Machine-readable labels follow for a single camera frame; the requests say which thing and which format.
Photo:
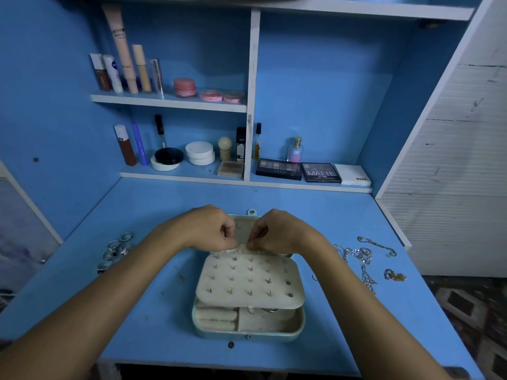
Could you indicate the person's left hand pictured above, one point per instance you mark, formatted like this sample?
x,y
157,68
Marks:
x,y
202,227

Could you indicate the person's right hand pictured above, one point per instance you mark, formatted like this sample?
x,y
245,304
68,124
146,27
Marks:
x,y
277,232

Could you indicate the cream jewellery box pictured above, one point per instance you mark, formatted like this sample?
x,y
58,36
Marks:
x,y
249,281

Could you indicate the pile of silver rings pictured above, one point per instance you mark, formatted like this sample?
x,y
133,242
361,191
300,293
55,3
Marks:
x,y
115,249

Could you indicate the person's right forearm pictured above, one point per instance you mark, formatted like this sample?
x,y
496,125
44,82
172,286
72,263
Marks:
x,y
372,320

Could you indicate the person's left forearm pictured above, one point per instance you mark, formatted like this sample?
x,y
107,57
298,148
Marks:
x,y
87,320

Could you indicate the white flat box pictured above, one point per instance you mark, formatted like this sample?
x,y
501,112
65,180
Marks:
x,y
352,175

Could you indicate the dark eyeshadow palette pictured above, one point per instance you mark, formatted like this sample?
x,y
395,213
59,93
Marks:
x,y
279,169

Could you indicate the square brown powder compact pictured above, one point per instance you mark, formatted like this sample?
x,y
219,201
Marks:
x,y
230,169

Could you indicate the black lettered eyeshadow palette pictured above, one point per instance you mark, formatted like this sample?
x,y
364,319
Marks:
x,y
321,172

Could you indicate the white round cream jar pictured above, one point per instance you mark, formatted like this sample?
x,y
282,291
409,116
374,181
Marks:
x,y
200,152

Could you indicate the white bowl black inside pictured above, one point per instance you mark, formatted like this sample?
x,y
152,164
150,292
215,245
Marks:
x,y
168,156

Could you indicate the small pink perfume bottle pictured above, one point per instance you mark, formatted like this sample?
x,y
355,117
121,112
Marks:
x,y
295,150

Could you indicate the beige makeup sponge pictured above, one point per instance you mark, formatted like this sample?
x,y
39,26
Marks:
x,y
225,146

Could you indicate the black cosmetic bottle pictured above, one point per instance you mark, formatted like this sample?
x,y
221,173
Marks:
x,y
240,144

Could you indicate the thin dark cosmetic bottle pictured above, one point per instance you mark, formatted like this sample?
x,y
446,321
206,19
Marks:
x,y
257,141

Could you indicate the blue cosmetic tube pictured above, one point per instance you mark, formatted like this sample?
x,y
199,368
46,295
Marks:
x,y
139,144

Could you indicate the black makeup brush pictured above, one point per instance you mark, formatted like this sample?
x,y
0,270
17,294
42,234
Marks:
x,y
160,130

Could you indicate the brown lipstick tube white cap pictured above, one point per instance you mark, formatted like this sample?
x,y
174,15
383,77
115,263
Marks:
x,y
125,146

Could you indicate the pink flat compact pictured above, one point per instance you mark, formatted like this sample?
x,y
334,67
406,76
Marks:
x,y
211,96
233,98

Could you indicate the pink round jar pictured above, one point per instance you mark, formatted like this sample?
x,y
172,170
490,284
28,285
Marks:
x,y
185,87

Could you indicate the white shelf unit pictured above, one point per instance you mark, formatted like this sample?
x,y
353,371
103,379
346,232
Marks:
x,y
253,75

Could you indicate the short beige cosmetic tube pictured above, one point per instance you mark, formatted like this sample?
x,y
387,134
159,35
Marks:
x,y
142,68

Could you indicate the white tube blue label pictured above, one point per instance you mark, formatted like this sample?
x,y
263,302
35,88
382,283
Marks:
x,y
113,75

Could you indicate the white framed marbled panel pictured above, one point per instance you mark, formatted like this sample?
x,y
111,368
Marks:
x,y
24,241

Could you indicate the white slatted cabinet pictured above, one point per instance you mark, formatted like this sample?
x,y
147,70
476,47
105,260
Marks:
x,y
451,170

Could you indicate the tall beige cosmetic tube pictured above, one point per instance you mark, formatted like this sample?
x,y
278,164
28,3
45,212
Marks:
x,y
121,51

